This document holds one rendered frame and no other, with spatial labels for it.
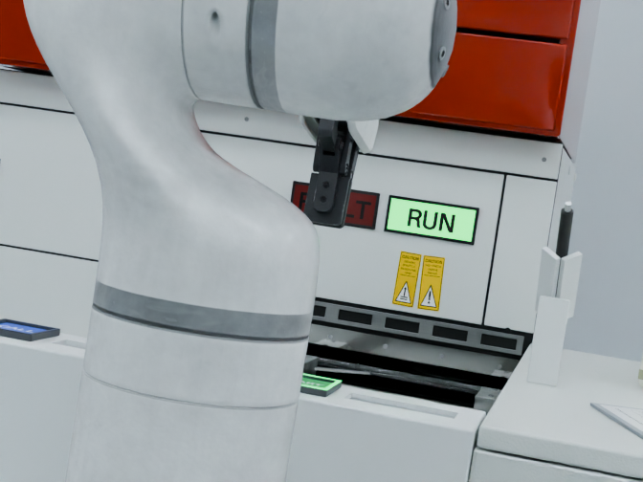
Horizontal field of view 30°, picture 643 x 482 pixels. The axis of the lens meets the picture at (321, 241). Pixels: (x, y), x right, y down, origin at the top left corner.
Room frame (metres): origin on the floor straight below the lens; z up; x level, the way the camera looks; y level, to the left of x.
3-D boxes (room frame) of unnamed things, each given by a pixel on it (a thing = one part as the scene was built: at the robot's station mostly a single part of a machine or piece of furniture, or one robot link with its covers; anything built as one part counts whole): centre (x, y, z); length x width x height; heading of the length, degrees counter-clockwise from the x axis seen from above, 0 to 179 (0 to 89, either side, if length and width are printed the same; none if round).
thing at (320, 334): (1.56, -0.06, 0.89); 0.44 x 0.02 x 0.10; 77
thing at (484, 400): (1.42, -0.23, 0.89); 0.08 x 0.03 x 0.03; 167
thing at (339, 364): (1.55, -0.07, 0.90); 0.38 x 0.01 x 0.01; 77
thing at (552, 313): (1.19, -0.24, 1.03); 0.06 x 0.04 x 0.13; 167
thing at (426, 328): (1.56, -0.06, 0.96); 0.44 x 0.01 x 0.02; 77
